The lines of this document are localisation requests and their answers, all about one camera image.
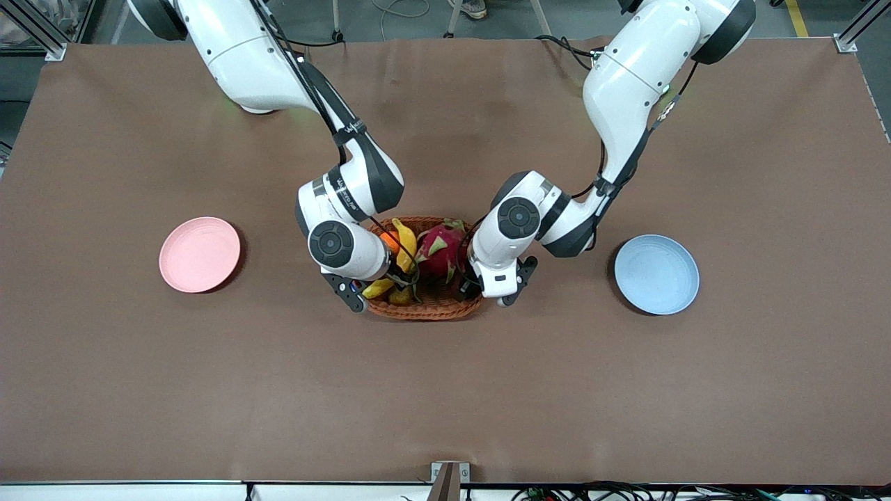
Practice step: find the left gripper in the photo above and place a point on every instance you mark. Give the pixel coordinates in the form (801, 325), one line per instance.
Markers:
(468, 284)

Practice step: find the yellow banana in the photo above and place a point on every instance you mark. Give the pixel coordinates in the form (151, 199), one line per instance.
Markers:
(406, 240)

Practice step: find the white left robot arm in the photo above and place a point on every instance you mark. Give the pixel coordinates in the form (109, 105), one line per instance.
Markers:
(626, 87)

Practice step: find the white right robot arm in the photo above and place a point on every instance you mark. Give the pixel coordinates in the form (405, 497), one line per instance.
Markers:
(237, 52)

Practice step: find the brownish green kiwi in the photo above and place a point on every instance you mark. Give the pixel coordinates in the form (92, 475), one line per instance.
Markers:
(401, 297)

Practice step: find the orange mandarin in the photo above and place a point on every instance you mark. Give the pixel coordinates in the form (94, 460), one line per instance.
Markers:
(388, 243)

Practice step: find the pink dragon fruit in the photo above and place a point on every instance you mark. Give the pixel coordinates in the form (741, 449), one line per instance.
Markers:
(440, 250)

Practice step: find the brown wicker basket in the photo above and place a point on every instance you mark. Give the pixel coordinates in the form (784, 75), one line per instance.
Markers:
(435, 306)

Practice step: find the brown table cover mat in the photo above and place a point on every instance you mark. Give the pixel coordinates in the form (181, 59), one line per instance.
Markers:
(445, 396)

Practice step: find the blue round plate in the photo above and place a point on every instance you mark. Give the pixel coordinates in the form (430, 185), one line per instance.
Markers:
(656, 274)

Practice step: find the pink round plate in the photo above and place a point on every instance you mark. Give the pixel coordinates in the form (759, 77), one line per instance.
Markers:
(200, 254)

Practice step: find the grey shoe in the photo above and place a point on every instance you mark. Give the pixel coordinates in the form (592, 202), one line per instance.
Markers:
(473, 8)

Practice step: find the grey metal bracket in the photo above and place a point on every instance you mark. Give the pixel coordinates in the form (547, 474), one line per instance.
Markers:
(449, 480)

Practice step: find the aluminium frame post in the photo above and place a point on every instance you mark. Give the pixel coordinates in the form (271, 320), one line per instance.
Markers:
(860, 28)
(35, 28)

